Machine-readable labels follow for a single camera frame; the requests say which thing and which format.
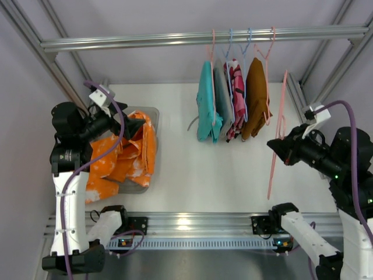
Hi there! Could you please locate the pink hanger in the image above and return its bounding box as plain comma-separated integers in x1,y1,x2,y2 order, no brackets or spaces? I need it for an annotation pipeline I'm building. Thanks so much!
267,70,288,200
254,26,276,126
206,29,216,126

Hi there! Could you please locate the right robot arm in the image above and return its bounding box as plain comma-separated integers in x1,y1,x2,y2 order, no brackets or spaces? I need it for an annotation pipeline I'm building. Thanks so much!
267,124,372,279

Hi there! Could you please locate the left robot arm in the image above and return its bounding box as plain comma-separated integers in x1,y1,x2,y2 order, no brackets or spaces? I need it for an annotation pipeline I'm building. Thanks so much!
42,102,145,279

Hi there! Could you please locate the pink hanger under mustard trousers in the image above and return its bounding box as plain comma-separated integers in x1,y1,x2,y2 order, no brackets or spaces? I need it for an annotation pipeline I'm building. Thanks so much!
254,26,276,126

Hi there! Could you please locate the pink hanger under teal trousers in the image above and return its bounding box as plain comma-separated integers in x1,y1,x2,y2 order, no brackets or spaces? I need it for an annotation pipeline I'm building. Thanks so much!
206,29,216,126

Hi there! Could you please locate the clear plastic bin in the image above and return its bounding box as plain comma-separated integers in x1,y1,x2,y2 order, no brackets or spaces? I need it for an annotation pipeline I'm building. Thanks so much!
118,106,160,194

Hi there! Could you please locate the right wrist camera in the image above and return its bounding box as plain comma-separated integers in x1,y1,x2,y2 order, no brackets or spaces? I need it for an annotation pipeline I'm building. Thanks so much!
302,103,331,139

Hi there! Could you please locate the aluminium frame right post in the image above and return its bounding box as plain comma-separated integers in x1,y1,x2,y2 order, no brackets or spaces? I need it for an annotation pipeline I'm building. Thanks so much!
287,1,372,123

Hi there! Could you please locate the aluminium frame post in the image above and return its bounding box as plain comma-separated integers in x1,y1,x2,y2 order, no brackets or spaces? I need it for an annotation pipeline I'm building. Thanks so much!
1,1,93,113
287,1,372,123

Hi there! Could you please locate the grey drawstring cord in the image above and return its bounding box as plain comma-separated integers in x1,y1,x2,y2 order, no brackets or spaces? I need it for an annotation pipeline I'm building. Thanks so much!
187,115,201,132

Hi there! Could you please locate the aluminium hanging rail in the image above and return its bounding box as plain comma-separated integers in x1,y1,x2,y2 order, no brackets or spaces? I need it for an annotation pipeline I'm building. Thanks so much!
40,24,370,53

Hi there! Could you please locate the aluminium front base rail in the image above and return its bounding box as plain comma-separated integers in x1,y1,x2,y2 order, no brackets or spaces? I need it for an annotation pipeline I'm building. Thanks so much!
43,212,361,237

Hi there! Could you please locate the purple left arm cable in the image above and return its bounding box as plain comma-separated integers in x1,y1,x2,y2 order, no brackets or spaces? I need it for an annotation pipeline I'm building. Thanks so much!
62,80,146,280

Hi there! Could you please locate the slotted cable duct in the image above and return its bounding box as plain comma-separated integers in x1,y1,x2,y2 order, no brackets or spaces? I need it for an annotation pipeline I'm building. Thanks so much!
106,237,277,250

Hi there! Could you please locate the aluminium frame left post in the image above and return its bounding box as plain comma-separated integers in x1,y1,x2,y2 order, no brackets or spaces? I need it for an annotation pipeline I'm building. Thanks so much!
1,1,93,113

